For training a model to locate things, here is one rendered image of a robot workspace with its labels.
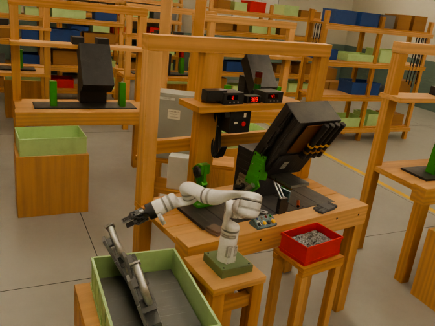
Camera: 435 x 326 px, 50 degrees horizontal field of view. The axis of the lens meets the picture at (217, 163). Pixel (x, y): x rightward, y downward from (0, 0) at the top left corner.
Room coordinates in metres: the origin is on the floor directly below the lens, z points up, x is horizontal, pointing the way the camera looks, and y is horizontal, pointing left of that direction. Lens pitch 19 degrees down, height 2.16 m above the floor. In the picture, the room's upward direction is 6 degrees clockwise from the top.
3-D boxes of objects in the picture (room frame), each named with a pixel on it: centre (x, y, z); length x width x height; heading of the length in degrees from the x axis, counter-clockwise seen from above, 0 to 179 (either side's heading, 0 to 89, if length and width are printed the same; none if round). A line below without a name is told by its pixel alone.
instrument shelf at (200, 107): (3.14, -0.14, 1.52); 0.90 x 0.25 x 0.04; 126
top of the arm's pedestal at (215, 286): (2.13, -0.10, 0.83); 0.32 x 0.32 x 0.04; 33
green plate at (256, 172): (2.83, -0.27, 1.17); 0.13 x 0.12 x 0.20; 126
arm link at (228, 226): (2.14, -0.10, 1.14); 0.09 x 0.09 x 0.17; 4
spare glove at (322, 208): (2.92, -0.75, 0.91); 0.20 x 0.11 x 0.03; 135
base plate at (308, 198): (2.92, -0.30, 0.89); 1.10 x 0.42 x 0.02; 126
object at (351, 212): (2.70, -0.46, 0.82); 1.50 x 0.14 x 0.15; 126
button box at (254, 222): (2.57, -0.32, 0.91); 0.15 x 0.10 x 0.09; 126
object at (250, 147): (3.10, -0.30, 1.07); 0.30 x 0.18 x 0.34; 126
